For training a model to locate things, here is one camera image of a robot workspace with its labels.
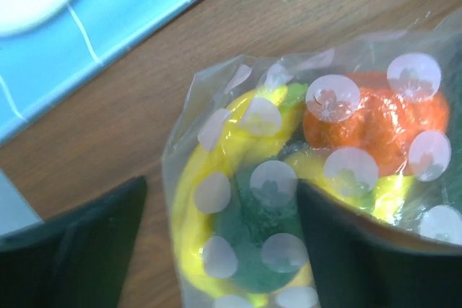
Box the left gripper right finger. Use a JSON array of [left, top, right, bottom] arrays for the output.
[[297, 181, 461, 307]]

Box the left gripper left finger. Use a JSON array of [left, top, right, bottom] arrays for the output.
[[1, 176, 148, 307]]

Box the yellow fake banana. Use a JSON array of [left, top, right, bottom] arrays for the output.
[[171, 89, 416, 308]]

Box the green fake lettuce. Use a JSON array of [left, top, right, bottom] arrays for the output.
[[214, 75, 461, 293]]

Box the clear zip top bag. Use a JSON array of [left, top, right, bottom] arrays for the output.
[[162, 12, 461, 307]]

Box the orange fake fruit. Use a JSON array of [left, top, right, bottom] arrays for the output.
[[302, 71, 450, 177]]

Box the blue tiled placemat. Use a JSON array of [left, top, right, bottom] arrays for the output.
[[1, 0, 197, 141]]

